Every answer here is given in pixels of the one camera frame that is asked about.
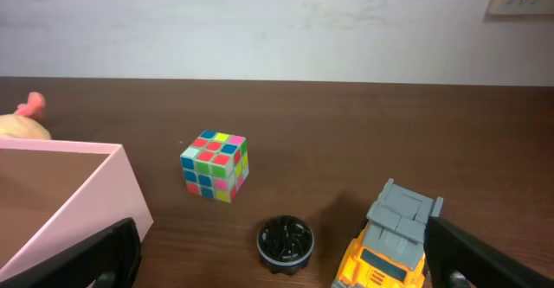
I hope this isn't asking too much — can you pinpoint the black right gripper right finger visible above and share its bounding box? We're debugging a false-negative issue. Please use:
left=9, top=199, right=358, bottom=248
left=424, top=217, right=553, bottom=288

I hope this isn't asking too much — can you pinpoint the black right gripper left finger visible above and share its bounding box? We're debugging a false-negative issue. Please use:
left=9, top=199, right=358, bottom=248
left=1, top=217, right=142, bottom=288

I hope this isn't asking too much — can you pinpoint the yellow grey toy truck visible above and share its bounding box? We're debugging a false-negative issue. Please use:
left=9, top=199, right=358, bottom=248
left=332, top=178, right=443, bottom=288

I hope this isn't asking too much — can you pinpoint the pink box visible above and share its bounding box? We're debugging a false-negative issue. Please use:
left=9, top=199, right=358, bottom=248
left=1, top=138, right=153, bottom=280

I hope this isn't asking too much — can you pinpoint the multicoloured puzzle cube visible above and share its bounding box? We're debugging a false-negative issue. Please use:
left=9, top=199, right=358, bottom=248
left=180, top=131, right=249, bottom=203

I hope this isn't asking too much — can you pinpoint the black round ridged disc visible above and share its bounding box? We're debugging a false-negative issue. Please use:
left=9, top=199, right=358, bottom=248
left=256, top=215, right=315, bottom=276

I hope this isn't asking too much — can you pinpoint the yellow plush duck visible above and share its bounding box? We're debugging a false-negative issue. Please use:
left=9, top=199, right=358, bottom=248
left=1, top=92, right=52, bottom=140

